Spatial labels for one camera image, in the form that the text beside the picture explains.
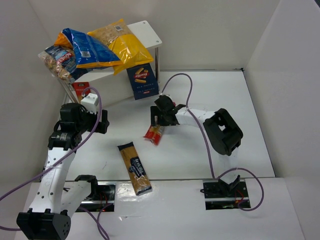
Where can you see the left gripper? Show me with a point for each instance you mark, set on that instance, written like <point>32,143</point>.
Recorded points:
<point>102,121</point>

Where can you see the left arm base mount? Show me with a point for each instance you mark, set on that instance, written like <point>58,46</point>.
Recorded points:
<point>104,200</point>

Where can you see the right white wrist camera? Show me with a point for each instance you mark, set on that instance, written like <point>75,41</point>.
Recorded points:
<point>166,101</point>

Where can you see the white two-tier shelf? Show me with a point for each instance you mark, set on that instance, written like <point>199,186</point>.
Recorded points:
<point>114,88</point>

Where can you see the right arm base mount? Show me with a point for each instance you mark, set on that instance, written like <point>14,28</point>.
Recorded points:
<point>219,196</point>

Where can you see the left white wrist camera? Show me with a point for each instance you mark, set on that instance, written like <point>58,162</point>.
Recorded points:
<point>90,102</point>

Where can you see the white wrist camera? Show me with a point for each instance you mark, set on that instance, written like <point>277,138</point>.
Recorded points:
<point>166,101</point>
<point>90,102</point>

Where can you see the blue and orange pasta bag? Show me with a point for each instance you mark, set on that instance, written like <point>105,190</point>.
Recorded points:
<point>89,52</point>

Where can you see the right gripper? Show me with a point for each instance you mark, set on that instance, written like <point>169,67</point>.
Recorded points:
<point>155,116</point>

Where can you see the red spaghetti pack on shelf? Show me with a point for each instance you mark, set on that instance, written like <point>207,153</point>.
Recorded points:
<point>79,87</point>

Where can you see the red spaghetti pack with barcode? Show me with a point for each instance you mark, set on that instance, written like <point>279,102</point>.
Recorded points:
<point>154,134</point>

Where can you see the dark blue Barilla pasta box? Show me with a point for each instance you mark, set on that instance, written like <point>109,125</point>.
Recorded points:
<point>143,81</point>

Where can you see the black La Sicilia spaghetti pack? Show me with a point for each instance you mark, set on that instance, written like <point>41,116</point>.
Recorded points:
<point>135,169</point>

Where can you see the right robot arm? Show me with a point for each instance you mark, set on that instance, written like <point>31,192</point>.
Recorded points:
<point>219,130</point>

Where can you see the clear fusilli pasta bag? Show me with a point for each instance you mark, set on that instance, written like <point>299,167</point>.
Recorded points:
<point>60,61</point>

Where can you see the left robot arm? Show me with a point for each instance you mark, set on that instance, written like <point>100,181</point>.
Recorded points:
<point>49,215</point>

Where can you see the yellow pasta bag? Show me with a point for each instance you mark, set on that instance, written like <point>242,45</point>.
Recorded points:
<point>120,40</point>

